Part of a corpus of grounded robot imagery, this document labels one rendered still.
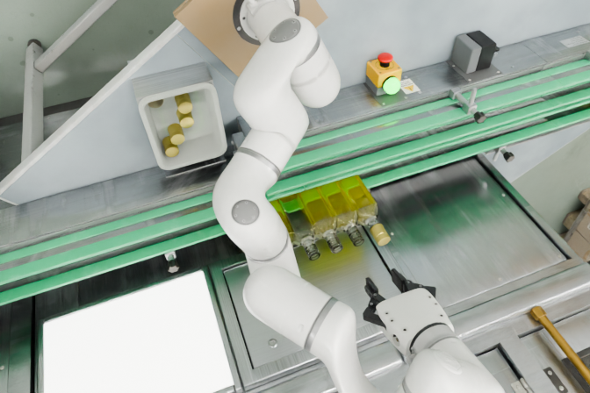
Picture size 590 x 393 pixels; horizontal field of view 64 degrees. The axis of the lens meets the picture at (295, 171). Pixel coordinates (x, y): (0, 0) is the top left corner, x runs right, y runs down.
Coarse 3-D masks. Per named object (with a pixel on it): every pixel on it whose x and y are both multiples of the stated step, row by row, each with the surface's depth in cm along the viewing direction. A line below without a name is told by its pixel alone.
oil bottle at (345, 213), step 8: (328, 184) 124; (336, 184) 124; (328, 192) 122; (336, 192) 122; (344, 192) 122; (328, 200) 120; (336, 200) 120; (344, 200) 120; (336, 208) 118; (344, 208) 118; (352, 208) 118; (336, 216) 117; (344, 216) 116; (352, 216) 116; (344, 224) 116
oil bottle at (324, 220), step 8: (304, 192) 122; (312, 192) 122; (320, 192) 122; (304, 200) 120; (312, 200) 120; (320, 200) 120; (312, 208) 118; (320, 208) 118; (328, 208) 118; (312, 216) 117; (320, 216) 116; (328, 216) 116; (320, 224) 115; (328, 224) 115; (336, 224) 116; (320, 232) 115
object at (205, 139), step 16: (160, 96) 102; (192, 96) 113; (208, 96) 112; (144, 112) 103; (160, 112) 113; (192, 112) 116; (208, 112) 118; (160, 128) 116; (192, 128) 120; (208, 128) 122; (160, 144) 118; (192, 144) 121; (208, 144) 121; (224, 144) 118; (160, 160) 114; (176, 160) 118; (192, 160) 118
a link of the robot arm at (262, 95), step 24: (288, 24) 79; (312, 24) 79; (264, 48) 78; (288, 48) 76; (312, 48) 78; (264, 72) 75; (288, 72) 75; (240, 96) 75; (264, 96) 74; (288, 96) 76; (264, 120) 76; (288, 120) 78; (264, 144) 78; (288, 144) 80
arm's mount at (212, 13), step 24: (192, 0) 97; (216, 0) 99; (240, 0) 100; (312, 0) 107; (192, 24) 100; (216, 24) 102; (240, 24) 104; (216, 48) 106; (240, 48) 108; (240, 72) 113
